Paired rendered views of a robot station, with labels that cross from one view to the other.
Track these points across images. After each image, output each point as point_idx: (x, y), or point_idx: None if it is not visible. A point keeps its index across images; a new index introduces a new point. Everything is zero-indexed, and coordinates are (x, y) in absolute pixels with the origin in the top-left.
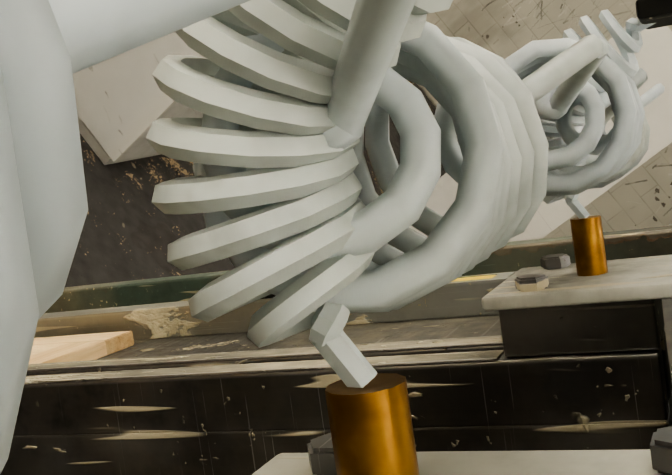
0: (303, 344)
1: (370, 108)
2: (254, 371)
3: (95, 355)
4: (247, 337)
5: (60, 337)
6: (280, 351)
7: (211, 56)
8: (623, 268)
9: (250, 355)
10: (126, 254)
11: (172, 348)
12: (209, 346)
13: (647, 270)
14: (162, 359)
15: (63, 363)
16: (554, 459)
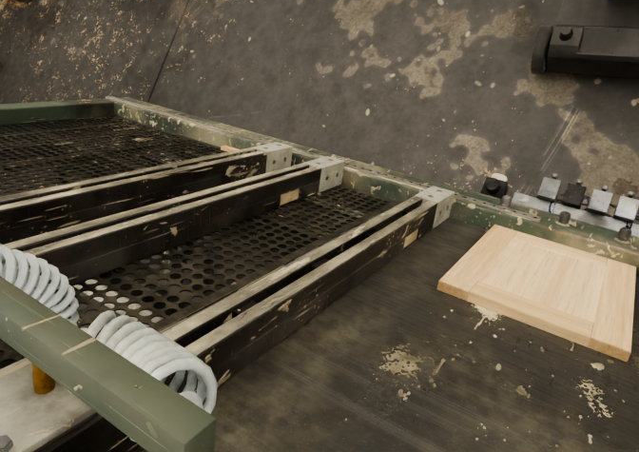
0: (556, 450)
1: None
2: (189, 318)
3: (572, 339)
4: (621, 424)
5: (624, 321)
6: (222, 331)
7: None
8: (32, 402)
9: (229, 323)
10: None
11: (594, 378)
12: (589, 397)
13: (7, 402)
14: (267, 302)
15: (308, 281)
16: None
